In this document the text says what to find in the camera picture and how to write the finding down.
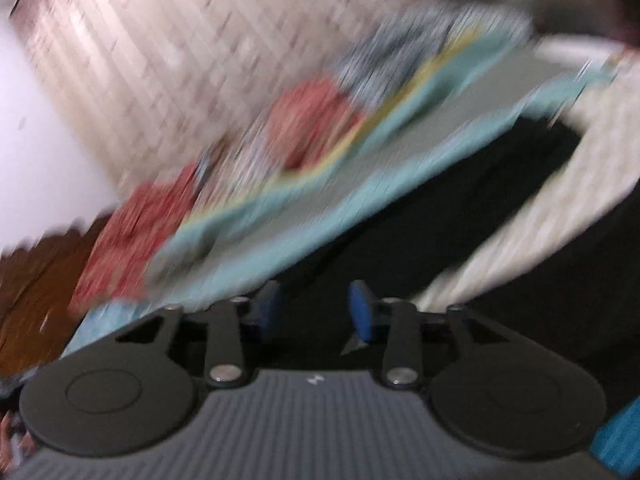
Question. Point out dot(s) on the beige leaf pattern curtain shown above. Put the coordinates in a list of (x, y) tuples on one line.
[(146, 84)]

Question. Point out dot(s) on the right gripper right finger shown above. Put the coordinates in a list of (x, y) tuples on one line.
[(360, 306)]

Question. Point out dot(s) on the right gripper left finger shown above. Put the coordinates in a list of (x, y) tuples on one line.
[(265, 306)]

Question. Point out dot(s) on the carved wooden headboard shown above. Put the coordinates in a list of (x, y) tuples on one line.
[(37, 284)]

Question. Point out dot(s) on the red floral patchwork quilt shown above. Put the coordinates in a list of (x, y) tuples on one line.
[(312, 127)]

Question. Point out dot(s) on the striped patterned bed comforter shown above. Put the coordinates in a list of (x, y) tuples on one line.
[(187, 392)]

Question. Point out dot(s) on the black pants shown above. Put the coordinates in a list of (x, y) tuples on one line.
[(582, 302)]

